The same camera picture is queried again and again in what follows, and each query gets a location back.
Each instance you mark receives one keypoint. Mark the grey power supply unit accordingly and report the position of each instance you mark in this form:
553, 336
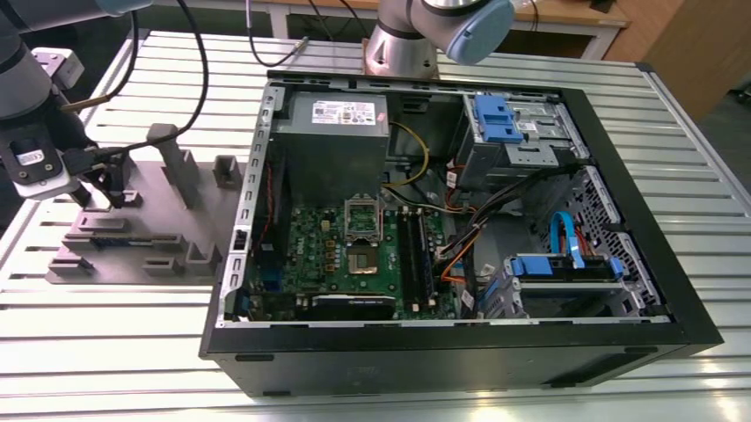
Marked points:
329, 158

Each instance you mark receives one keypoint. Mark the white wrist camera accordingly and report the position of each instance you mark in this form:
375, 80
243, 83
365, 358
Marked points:
42, 186

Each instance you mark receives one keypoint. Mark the grey plastic parts rack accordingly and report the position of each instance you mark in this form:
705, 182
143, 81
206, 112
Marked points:
153, 206

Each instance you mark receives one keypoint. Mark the dark RAM stick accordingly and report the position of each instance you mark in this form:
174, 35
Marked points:
126, 242

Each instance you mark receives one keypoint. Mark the black open PC case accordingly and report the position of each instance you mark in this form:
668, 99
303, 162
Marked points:
411, 365

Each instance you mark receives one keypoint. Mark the green Dell motherboard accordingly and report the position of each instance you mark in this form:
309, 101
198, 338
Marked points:
375, 290

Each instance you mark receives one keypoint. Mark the grey metal disk bay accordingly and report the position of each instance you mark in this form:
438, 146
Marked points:
569, 288

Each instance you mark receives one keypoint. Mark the grey metal drive cage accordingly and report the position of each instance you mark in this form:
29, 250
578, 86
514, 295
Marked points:
529, 158

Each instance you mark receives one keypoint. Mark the black Nvidia graphics card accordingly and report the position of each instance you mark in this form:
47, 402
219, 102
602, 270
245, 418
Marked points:
353, 305

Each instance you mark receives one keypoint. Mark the blue disk carrier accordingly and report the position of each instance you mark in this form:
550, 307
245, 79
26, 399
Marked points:
532, 267

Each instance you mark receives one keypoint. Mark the black case fan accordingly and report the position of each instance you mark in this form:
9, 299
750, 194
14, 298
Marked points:
262, 184

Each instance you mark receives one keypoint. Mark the blue VGA port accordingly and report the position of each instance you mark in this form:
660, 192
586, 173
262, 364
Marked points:
241, 307

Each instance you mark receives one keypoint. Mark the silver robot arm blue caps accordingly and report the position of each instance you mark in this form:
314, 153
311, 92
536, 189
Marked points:
399, 48

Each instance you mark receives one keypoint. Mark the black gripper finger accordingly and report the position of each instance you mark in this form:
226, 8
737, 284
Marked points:
114, 176
82, 191

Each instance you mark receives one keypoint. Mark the black RAM slot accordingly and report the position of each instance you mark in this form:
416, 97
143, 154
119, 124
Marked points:
405, 259
410, 259
418, 259

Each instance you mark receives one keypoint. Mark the wooden cabinet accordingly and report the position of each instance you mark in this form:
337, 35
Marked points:
693, 53

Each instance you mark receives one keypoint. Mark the CPU socket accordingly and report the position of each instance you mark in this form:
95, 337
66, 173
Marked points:
363, 261

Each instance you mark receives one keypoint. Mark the blue plastic drive latch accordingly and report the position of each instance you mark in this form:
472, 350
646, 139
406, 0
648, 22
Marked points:
496, 114

